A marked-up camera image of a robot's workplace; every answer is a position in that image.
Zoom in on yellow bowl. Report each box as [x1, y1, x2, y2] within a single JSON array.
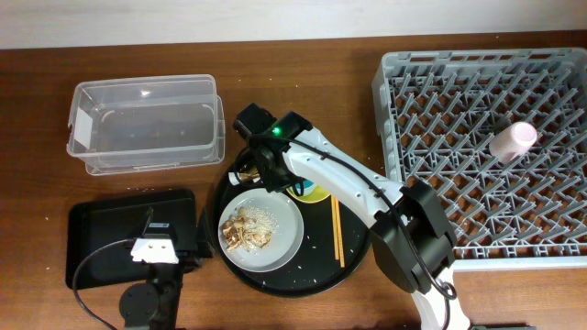
[[286, 184, 330, 204]]

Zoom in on pink cup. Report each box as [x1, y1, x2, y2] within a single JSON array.
[[489, 122, 537, 163]]

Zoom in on blue cup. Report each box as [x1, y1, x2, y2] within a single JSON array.
[[293, 180, 316, 197]]

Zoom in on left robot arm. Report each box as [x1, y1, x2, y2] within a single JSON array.
[[119, 207, 214, 330]]

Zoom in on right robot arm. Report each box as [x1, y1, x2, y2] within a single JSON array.
[[233, 104, 471, 329]]

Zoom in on grey dishwasher rack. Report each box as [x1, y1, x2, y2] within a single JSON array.
[[371, 48, 586, 271]]

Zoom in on gold foil wrapper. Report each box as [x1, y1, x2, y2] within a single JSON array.
[[238, 166, 260, 182]]

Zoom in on crumpled white napkin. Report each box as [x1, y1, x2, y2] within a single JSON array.
[[228, 171, 243, 186]]

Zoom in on black rectangular tray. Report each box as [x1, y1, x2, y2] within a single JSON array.
[[65, 189, 196, 290]]

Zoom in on food scraps with rice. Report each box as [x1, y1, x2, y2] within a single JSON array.
[[220, 206, 277, 252]]

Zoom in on grey plate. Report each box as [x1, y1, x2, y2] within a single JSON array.
[[217, 188, 304, 272]]

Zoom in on clear plastic storage bin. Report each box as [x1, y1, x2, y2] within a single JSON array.
[[66, 74, 226, 176]]

